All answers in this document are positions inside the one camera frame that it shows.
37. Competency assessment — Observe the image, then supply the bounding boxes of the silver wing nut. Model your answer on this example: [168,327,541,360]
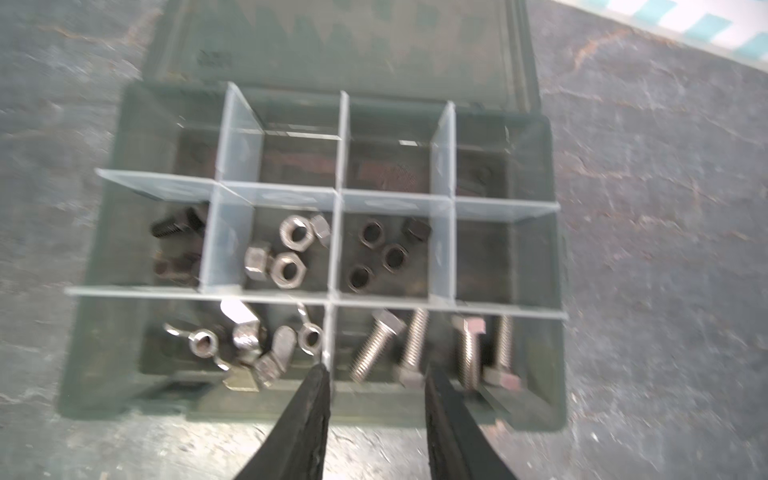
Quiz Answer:
[297,303,324,363]
[253,326,297,388]
[163,323,232,372]
[220,299,264,366]

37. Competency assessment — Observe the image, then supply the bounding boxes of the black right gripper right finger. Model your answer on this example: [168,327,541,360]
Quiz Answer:
[424,364,515,479]

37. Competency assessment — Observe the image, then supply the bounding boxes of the black flange bolt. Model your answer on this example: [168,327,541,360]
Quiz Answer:
[150,205,209,238]

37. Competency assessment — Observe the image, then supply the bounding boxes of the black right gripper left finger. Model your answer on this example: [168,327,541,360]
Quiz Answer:
[236,364,331,479]

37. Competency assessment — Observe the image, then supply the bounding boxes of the green transparent compartment organizer box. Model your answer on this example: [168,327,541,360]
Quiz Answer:
[57,1,567,432]

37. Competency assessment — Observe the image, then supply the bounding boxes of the black hex nut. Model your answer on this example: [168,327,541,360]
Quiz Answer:
[381,243,409,273]
[358,218,385,250]

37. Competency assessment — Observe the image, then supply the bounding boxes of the small black nut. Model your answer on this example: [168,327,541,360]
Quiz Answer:
[401,217,432,244]

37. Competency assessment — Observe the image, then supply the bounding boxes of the silver hex nut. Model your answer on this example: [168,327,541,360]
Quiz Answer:
[244,241,273,281]
[270,252,307,290]
[310,214,332,248]
[279,215,315,252]

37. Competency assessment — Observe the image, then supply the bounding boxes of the silver hex bolt short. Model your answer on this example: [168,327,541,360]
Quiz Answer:
[393,309,429,389]

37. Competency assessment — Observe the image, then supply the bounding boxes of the dark hex bolt large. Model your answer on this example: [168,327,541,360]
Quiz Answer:
[482,315,522,391]

